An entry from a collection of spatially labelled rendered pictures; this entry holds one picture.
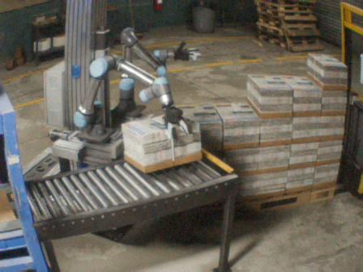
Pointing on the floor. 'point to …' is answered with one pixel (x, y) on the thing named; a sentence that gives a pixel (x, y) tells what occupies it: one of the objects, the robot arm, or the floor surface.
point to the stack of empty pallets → (272, 32)
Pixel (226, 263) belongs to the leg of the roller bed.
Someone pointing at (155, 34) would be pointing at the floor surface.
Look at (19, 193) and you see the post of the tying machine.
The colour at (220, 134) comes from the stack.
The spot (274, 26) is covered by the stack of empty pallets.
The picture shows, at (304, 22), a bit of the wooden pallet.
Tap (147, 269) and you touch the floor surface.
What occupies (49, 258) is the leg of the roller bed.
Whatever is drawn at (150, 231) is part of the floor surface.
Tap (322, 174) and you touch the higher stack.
